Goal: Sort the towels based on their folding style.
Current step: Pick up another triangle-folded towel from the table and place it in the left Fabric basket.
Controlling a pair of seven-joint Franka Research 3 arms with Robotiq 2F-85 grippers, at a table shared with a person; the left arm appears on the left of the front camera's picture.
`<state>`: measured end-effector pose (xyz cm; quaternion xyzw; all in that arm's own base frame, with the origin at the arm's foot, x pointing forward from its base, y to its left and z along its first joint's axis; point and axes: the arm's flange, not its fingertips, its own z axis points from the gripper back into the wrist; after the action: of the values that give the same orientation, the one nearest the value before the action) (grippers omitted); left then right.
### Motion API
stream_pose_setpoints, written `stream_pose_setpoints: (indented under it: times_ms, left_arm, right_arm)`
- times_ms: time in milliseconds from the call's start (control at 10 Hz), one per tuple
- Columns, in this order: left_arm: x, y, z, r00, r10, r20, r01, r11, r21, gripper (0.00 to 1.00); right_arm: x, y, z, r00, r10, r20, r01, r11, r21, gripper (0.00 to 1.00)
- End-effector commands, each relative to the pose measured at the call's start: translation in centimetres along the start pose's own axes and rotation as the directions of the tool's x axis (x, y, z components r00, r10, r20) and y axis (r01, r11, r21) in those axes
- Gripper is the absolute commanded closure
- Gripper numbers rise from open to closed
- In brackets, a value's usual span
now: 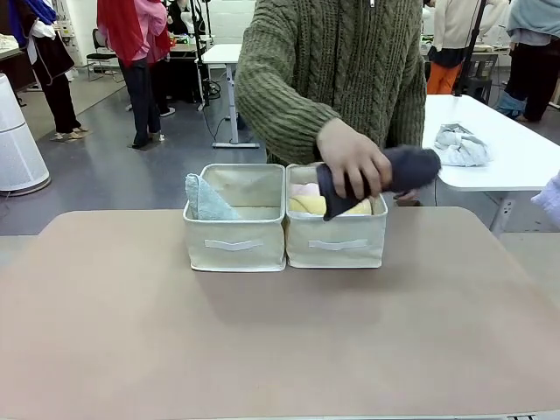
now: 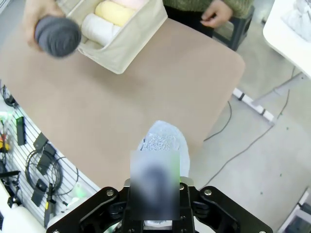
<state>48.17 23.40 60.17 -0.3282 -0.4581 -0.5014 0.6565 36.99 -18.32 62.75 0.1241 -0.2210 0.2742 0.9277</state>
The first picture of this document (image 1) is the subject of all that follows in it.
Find person's right hand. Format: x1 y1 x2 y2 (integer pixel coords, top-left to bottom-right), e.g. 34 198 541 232
315 117 394 200

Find pink towel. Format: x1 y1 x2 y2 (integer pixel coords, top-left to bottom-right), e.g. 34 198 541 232
289 182 324 202

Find dark grey towel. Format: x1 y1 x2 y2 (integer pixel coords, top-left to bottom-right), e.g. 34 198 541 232
315 146 443 222

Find yellow towel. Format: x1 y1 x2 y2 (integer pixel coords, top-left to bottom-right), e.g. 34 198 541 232
288 194 375 217

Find mint green cone-folded towel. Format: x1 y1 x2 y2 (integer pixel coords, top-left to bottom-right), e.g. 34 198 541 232
185 172 242 221

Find white towel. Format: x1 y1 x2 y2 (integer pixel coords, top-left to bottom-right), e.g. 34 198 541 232
529 169 560 229

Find person's right forearm green sleeve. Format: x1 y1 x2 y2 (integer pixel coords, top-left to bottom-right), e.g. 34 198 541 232
234 73 343 164

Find person's left forearm green sleeve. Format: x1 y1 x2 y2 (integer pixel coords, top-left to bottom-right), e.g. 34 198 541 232
384 73 429 152

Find cream fabric storage box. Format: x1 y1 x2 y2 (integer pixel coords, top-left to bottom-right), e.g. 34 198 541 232
182 163 288 273
284 163 389 270

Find person's torso green knit sweater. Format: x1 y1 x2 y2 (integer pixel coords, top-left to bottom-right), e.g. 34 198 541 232
234 0 429 167

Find crumpled light grey cloth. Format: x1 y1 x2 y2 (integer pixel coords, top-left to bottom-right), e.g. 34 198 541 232
433 122 494 168

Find bystander cream sweater orange trousers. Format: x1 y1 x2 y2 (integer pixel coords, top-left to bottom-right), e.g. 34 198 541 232
426 0 487 95

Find white height-adjustable desk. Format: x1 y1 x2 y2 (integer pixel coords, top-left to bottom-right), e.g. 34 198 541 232
199 43 262 150

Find black stand pole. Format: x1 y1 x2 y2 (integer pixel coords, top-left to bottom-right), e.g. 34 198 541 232
451 0 490 98

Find white side table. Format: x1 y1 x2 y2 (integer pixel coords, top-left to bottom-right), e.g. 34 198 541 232
419 94 560 234

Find black tripod stand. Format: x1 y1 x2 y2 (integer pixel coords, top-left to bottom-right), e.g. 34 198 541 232
190 0 216 112

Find bystander light blue sweater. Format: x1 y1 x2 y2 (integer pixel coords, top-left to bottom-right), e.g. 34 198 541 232
496 0 560 123

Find bystander with red scarf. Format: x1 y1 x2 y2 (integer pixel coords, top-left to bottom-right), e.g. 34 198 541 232
96 0 172 150

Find black office chair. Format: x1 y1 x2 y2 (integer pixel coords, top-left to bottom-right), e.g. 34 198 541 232
85 28 127 84

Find bystander in dark robe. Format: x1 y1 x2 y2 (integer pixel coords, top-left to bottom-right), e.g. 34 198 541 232
7 0 94 143

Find white cylindrical air purifier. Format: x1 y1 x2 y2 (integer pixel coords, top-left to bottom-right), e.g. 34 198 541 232
0 73 51 197

